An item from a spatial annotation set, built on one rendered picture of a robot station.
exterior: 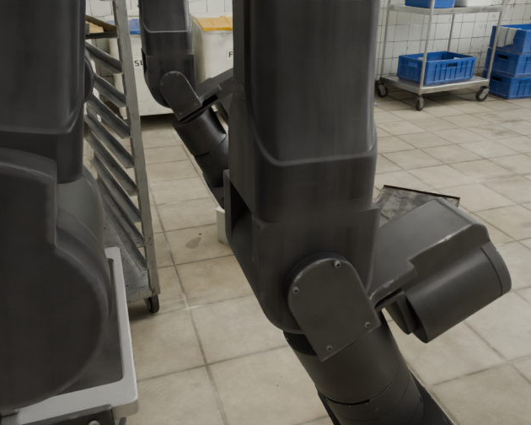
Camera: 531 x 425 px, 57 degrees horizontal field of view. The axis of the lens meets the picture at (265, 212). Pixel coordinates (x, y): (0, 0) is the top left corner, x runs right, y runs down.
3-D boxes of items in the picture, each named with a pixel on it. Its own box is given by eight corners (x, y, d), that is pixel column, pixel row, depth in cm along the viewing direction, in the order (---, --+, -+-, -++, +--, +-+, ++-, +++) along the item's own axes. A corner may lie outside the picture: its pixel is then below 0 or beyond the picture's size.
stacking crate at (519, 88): (528, 86, 499) (533, 66, 490) (560, 95, 465) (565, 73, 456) (479, 90, 484) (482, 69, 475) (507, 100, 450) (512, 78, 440)
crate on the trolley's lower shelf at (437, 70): (441, 72, 471) (444, 51, 462) (472, 79, 441) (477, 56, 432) (395, 78, 448) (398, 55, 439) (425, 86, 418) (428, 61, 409)
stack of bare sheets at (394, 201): (444, 258, 210) (446, 251, 208) (353, 238, 225) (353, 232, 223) (458, 202, 258) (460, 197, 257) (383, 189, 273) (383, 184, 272)
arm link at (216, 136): (164, 112, 67) (170, 125, 62) (207, 85, 67) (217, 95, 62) (190, 153, 70) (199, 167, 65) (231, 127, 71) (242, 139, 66)
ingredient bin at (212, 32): (208, 127, 375) (202, 20, 340) (195, 106, 429) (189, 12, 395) (276, 121, 388) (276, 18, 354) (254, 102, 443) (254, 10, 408)
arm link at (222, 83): (145, 67, 65) (153, 82, 58) (219, 22, 65) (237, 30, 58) (192, 141, 71) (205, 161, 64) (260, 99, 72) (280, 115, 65)
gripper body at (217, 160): (243, 159, 76) (219, 120, 72) (263, 185, 67) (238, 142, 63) (207, 181, 76) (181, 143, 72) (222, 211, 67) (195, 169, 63)
